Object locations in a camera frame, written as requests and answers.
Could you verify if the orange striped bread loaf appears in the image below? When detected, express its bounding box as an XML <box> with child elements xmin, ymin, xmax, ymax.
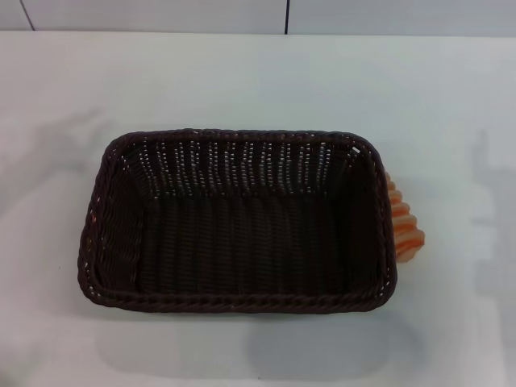
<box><xmin>382</xmin><ymin>170</ymin><xmax>427</xmax><ymax>265</ymax></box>

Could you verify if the dark brown woven basket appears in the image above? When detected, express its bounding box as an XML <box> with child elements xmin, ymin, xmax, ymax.
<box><xmin>73</xmin><ymin>127</ymin><xmax>400</xmax><ymax>316</ymax></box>

